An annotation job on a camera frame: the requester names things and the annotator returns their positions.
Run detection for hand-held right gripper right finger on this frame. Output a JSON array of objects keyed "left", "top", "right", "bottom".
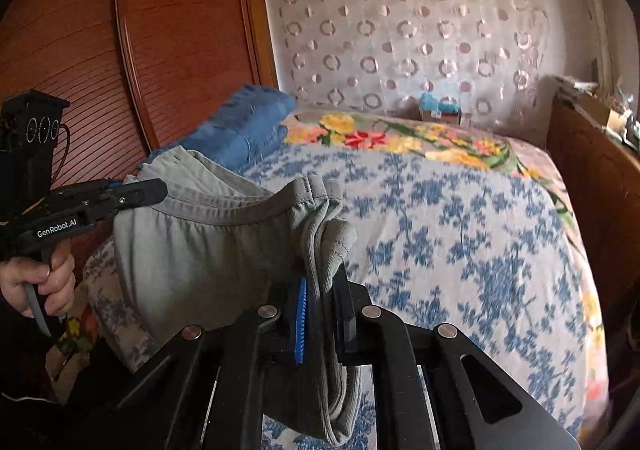
[{"left": 330, "top": 269, "right": 582, "bottom": 450}]

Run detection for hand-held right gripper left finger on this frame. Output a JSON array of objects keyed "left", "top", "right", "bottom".
[{"left": 94, "top": 276, "right": 311, "bottom": 450}]

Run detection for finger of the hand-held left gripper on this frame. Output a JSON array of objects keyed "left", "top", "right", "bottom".
[
  {"left": 75, "top": 178, "right": 169, "bottom": 232},
  {"left": 52, "top": 179, "right": 122, "bottom": 203}
]

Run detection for grey-green pants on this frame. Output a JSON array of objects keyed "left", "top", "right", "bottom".
[{"left": 112, "top": 146, "right": 369, "bottom": 447}]

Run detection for person's left forearm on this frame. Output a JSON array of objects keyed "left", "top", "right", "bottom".
[{"left": 0, "top": 299, "right": 57, "bottom": 401}]

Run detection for person's left hand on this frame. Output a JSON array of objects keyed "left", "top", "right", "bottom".
[{"left": 0, "top": 243, "right": 77, "bottom": 318}]

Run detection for folded blue jeans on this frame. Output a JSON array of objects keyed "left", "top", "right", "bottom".
[{"left": 187, "top": 84, "right": 297, "bottom": 177}]

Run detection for blue floral bedspread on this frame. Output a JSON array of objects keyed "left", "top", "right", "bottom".
[{"left": 82, "top": 147, "right": 602, "bottom": 450}]

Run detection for wooden headboard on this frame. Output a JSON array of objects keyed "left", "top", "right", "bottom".
[{"left": 0, "top": 0, "right": 279, "bottom": 253}]

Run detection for colourful flower blanket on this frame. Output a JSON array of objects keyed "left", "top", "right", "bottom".
[{"left": 279, "top": 110, "right": 614, "bottom": 427}]

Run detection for small cardboard box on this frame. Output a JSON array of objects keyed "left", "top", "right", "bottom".
[{"left": 417, "top": 105, "right": 464, "bottom": 127}]

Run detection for long wooden cabinet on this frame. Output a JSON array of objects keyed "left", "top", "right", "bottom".
[{"left": 546, "top": 98, "right": 640, "bottom": 333}]

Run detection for stack of papers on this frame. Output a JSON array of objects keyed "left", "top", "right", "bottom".
[{"left": 552, "top": 74, "right": 599, "bottom": 100}]

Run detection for open cardboard box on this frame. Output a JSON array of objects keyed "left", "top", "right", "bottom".
[{"left": 575, "top": 93, "right": 632, "bottom": 132}]

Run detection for circle-patterned wall curtain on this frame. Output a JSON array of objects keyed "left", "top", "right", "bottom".
[{"left": 262, "top": 0, "right": 552, "bottom": 132}]

